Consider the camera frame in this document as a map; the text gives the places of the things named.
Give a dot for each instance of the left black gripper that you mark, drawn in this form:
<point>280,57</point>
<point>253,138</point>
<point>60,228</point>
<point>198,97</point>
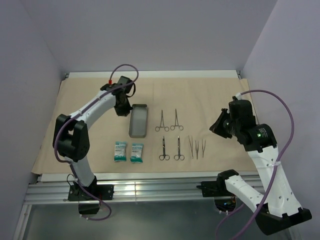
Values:
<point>125,112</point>

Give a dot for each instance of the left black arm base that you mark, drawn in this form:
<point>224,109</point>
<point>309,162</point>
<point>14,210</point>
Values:
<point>103,192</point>

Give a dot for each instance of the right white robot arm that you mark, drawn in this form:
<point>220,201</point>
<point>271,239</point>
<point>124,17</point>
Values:
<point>277,209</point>

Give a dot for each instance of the steel tweezers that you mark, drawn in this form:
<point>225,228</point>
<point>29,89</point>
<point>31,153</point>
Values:
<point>197,149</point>
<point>203,147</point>
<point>190,139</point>

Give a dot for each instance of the beige cloth wrap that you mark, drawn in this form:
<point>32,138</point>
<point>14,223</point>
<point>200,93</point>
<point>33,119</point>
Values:
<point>199,102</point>

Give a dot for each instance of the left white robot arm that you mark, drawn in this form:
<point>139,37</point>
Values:
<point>71,132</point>

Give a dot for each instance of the metal instrument tray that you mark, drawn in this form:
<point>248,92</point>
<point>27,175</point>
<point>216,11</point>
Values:
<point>138,121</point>

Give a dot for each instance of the aluminium mounting rail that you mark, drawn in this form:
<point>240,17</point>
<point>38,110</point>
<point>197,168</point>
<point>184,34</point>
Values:
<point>142,190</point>

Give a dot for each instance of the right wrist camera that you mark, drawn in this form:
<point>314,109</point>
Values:
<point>238,96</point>

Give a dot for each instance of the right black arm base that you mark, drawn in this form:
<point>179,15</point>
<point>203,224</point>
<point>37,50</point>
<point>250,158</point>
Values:
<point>213,189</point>

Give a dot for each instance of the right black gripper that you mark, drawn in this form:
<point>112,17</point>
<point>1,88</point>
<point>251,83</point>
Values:
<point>216,128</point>

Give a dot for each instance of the teal sterile packet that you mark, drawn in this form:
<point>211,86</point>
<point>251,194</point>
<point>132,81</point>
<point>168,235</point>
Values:
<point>136,153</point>
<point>120,151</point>

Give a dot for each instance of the steel hemostat forceps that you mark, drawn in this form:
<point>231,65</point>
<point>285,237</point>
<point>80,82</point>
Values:
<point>176,124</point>
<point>162,124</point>

